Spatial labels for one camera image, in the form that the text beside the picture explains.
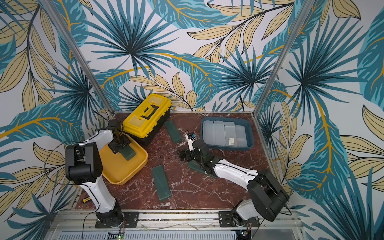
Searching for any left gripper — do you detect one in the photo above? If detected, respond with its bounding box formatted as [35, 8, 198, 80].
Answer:
[107, 133, 131, 154]

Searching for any green pencil case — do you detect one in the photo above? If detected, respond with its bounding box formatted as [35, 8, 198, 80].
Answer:
[119, 145, 137, 161]
[187, 161, 217, 179]
[152, 165, 172, 201]
[164, 121, 183, 143]

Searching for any yellow black toolbox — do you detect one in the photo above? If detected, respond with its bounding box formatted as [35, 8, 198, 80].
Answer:
[123, 94, 172, 146]

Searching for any yellow plastic tray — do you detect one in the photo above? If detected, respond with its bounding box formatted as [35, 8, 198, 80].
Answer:
[100, 134, 148, 185]

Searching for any clear ribbed case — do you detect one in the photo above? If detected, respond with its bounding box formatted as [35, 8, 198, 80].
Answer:
[203, 121, 215, 145]

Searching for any clear case with red pen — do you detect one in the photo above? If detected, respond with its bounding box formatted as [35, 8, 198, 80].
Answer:
[214, 121, 226, 146]

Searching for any clear case with barcode label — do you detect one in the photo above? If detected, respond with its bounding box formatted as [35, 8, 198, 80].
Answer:
[225, 122, 237, 147]

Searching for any clear case stack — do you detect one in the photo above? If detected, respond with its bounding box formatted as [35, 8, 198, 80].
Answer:
[235, 125, 248, 148]

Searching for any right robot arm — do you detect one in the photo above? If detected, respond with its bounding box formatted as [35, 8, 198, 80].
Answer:
[177, 138, 289, 227]

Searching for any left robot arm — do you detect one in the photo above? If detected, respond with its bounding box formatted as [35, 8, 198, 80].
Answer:
[65, 119, 131, 228]

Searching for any teal plastic tray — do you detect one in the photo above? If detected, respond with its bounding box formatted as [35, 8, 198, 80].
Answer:
[201, 117, 255, 151]

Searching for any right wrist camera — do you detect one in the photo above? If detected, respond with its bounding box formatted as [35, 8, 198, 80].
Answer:
[185, 133, 197, 152]

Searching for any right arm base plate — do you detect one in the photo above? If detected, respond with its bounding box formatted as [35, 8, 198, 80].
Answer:
[218, 211, 260, 228]

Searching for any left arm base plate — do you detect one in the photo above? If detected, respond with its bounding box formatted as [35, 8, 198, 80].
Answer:
[95, 212, 139, 229]

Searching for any aluminium front rail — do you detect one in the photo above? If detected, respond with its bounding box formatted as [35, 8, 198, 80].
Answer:
[45, 209, 308, 240]

